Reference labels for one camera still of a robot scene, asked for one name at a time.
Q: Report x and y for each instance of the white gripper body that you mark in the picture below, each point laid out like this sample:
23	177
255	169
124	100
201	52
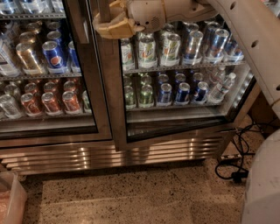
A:
146	13

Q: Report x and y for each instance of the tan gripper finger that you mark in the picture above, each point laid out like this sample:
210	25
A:
124	29
112	10

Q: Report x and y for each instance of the glass fridge door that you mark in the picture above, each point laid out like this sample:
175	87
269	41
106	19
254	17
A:
66	22
172	121

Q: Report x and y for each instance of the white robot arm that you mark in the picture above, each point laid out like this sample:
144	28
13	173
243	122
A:
253	25

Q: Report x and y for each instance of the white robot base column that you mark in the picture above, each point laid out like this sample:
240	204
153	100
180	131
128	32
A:
262	195

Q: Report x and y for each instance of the steel fridge bottom grille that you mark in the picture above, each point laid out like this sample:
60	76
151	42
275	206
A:
72	158

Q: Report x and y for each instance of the white green soda can right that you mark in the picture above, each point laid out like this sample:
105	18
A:
170	50

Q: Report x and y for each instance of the white green soda can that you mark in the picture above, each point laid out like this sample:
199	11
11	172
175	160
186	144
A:
170	50
147	57
128	61

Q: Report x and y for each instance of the white green soda can left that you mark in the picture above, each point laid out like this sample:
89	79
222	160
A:
128	61

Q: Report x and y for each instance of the white green soda can middle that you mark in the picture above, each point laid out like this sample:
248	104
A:
147	57

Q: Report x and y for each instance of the silver blue energy can left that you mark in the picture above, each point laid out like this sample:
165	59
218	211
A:
192	47

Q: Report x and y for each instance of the silver blue energy can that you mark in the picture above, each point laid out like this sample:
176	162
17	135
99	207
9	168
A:
192	47
232	51
214	52

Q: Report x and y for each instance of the blue Pepsi can front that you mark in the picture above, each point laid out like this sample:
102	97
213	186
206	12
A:
55	57

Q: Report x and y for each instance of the blue pepsi can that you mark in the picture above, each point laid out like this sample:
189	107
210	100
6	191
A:
182	95
200	93
164	94
55	57

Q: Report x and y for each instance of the silver blue energy can middle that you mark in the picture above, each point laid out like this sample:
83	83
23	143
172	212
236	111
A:
214	52

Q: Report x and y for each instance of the blue Pepsi can lower left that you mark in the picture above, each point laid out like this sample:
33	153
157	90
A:
164	94

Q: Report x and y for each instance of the blue Pepsi can lower middle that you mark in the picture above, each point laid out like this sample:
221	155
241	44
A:
182	95

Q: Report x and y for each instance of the silver blue energy can right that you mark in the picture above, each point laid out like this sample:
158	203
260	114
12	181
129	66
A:
232	51

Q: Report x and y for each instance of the red cola can right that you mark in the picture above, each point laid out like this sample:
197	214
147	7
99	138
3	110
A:
71	102

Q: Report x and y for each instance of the red cola can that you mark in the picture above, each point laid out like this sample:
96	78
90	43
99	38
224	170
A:
51	104
71	102
31	104

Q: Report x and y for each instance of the clear water bottle back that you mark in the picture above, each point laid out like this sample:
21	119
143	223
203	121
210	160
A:
217	75

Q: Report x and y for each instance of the clear water bottle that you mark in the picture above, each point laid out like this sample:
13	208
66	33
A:
217	75
218	93

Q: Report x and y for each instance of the blue Pepsi can lower right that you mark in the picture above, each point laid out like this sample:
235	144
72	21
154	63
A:
200	93

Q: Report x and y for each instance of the gold soda can front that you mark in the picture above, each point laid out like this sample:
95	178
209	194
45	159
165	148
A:
32	63

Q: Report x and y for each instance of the red cola can middle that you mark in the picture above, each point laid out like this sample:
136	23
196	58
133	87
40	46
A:
51	104

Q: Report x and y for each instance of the clear water bottle front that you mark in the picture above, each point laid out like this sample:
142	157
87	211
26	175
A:
218	93

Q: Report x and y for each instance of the red cola can left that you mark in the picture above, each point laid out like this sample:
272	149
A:
31	104

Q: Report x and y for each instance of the silver diet cola can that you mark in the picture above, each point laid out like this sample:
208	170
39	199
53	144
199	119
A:
10	106

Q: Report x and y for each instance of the translucent plastic bin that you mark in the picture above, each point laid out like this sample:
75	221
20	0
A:
12	198

